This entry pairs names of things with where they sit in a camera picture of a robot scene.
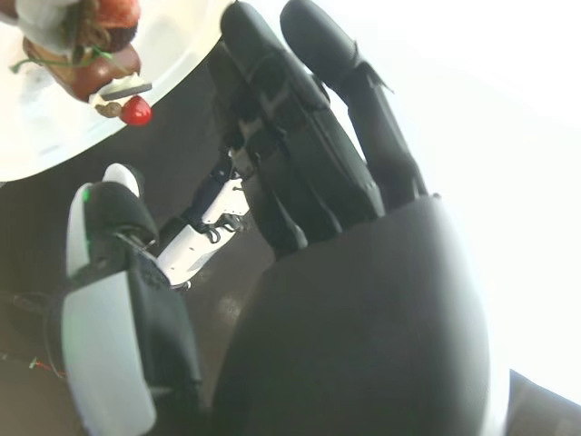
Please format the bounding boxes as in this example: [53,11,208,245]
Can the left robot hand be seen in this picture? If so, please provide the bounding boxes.
[61,0,514,436]

